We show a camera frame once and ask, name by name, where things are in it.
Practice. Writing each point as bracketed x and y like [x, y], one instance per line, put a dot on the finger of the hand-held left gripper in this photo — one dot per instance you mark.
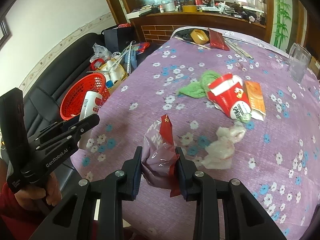
[53, 127]
[82, 126]

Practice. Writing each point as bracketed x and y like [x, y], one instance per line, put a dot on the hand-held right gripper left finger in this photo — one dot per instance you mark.
[137, 172]

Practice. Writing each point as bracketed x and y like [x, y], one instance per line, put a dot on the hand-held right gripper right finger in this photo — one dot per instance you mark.
[183, 177]

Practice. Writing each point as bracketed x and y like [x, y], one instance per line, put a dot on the white plastic bottle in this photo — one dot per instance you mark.
[88, 105]

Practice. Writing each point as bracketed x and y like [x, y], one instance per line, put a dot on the pink red snack bag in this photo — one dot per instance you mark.
[157, 155]

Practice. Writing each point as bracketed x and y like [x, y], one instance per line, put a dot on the red plastic basket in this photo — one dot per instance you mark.
[73, 97]

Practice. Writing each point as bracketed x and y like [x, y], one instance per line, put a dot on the green fluffy cloth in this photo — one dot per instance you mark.
[195, 87]

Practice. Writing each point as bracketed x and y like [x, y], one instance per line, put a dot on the orange carton box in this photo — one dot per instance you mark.
[255, 97]

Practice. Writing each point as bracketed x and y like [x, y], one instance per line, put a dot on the person's left forearm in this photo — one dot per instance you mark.
[12, 220]

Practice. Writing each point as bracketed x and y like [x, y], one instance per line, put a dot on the person's left hand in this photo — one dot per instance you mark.
[53, 190]

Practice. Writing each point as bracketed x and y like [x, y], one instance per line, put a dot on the black leather sofa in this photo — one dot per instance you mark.
[50, 80]

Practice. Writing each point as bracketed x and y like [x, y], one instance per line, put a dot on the blue round lid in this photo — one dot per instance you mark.
[109, 83]

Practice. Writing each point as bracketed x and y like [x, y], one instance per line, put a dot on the metal straight ruler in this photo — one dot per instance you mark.
[97, 72]

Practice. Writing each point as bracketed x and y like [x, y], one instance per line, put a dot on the yellow round tray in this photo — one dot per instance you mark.
[120, 72]

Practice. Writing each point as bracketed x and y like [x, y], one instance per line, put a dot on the clear plastic bag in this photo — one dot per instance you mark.
[100, 51]

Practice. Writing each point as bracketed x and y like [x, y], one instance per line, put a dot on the blue cloth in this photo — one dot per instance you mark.
[133, 58]

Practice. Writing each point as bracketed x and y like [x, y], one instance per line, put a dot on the crushed red white paper cup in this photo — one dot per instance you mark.
[222, 92]

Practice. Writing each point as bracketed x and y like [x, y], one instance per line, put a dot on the black shopping bag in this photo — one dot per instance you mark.
[117, 38]

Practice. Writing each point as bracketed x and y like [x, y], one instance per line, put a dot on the red printed bag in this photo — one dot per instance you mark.
[141, 47]

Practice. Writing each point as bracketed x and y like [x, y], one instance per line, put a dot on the wooden brick pattern counter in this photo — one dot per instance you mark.
[160, 32]

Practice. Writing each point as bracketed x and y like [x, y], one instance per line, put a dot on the white flat box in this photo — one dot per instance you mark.
[138, 13]

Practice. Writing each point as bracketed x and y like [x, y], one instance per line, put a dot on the wooden chopstick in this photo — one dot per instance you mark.
[192, 43]

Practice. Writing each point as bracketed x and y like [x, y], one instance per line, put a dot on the black plastic bag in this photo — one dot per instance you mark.
[185, 32]

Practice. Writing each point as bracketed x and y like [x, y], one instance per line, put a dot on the tan tape roll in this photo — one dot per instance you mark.
[195, 38]

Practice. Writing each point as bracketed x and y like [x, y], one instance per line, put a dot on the clear plastic ruler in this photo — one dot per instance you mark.
[240, 49]

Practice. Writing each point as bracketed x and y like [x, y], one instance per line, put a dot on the dark red packet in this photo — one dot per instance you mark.
[217, 40]

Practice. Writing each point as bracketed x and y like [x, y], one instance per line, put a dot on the round metal tin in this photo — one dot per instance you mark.
[167, 5]

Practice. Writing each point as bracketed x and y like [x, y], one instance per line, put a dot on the black bottle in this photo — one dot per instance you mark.
[177, 0]

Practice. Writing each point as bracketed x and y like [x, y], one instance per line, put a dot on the yellow tape roll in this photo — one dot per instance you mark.
[189, 9]

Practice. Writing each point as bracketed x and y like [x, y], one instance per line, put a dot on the clear glass cup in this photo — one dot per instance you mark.
[298, 62]

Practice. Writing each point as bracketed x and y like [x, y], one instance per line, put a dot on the dark picture frame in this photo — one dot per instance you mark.
[5, 32]

